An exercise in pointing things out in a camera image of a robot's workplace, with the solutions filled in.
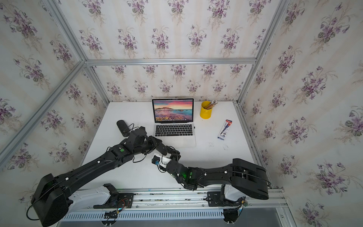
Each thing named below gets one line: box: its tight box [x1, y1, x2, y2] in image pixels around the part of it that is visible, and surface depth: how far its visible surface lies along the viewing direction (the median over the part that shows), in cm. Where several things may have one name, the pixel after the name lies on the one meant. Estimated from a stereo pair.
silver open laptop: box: [151, 97, 197, 149], surface depth 103 cm
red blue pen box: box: [217, 119, 233, 141], surface depth 103 cm
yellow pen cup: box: [199, 100, 213, 120], surface depth 107 cm
